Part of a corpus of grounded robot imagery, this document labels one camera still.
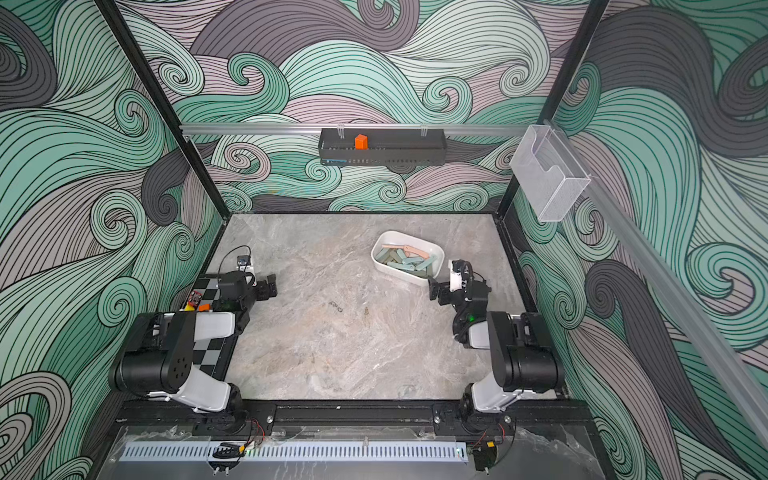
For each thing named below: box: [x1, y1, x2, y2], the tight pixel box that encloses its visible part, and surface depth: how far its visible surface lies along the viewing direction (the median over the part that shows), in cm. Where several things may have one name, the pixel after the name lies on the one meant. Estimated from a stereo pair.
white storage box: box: [371, 230, 445, 285], surface depth 106 cm
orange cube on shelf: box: [355, 134, 369, 150], surface depth 92 cm
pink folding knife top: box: [382, 244, 430, 259], surface depth 109 cm
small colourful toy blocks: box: [184, 290, 211, 313], surface depth 91 cm
